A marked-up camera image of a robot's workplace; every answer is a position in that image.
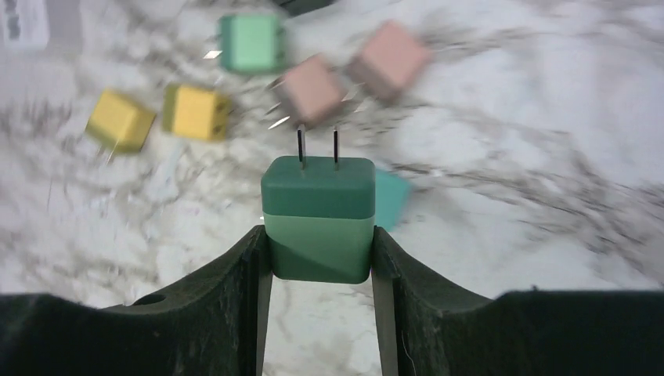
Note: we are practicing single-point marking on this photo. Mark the black power strip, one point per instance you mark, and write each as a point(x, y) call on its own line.
point(299, 7)

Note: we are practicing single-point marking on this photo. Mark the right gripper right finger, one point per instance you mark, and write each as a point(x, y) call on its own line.
point(428, 325)

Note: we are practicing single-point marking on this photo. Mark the green plug adapter white strip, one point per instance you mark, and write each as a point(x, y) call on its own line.
point(319, 215)

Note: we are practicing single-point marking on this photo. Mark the teal plug adapter round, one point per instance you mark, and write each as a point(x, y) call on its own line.
point(392, 193)

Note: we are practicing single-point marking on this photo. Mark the pink plug adapter round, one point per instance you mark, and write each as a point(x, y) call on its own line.
point(308, 93)

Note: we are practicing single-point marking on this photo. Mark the yellow plug adapter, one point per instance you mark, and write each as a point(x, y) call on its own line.
point(195, 112)
point(120, 123)

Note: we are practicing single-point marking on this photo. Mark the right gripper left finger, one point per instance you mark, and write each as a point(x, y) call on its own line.
point(211, 322)

